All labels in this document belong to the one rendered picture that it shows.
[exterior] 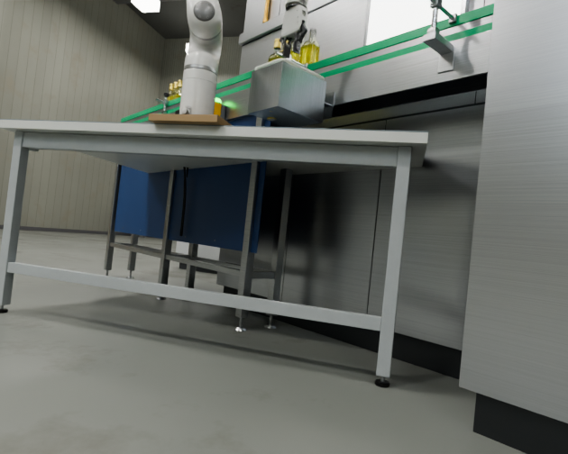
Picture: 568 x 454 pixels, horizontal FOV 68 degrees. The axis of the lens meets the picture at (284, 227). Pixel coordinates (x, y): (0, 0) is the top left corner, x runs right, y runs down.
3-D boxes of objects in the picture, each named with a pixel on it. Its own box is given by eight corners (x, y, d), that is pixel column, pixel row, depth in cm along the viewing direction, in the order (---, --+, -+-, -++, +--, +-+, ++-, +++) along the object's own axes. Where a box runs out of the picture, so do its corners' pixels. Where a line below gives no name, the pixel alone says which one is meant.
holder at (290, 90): (332, 126, 160) (336, 86, 160) (278, 105, 142) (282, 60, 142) (300, 131, 173) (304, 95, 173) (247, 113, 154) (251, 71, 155)
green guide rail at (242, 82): (284, 78, 173) (286, 59, 173) (282, 77, 173) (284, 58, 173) (121, 130, 303) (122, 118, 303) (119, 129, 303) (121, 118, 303)
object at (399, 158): (389, 388, 123) (413, 146, 125) (-9, 312, 165) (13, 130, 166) (389, 379, 132) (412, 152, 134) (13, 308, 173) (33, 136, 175)
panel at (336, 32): (466, 40, 146) (475, -57, 147) (462, 36, 144) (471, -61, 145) (289, 89, 213) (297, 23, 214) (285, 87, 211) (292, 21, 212)
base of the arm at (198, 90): (204, 117, 139) (209, 61, 140) (156, 117, 146) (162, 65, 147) (231, 132, 157) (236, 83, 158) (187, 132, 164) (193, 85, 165)
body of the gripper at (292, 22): (313, 6, 156) (309, 36, 155) (294, 15, 163) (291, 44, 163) (297, -3, 151) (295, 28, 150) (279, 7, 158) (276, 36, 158)
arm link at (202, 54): (181, 65, 145) (188, -3, 146) (187, 84, 164) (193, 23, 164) (216, 70, 147) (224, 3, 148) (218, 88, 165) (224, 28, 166)
